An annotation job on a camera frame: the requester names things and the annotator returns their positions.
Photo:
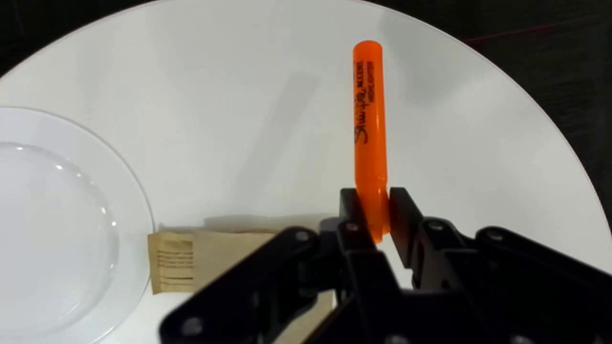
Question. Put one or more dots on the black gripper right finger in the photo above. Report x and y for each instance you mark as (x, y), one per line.
(494, 287)

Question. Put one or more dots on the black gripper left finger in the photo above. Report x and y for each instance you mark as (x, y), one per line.
(364, 281)

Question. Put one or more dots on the orange highlighter marker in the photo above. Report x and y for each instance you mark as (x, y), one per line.
(369, 136)

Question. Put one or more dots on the large tan napkin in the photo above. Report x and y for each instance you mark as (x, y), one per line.
(211, 255)

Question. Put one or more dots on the round white table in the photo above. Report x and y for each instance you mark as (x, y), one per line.
(237, 113)

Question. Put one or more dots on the white plate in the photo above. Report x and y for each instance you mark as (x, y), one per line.
(73, 232)

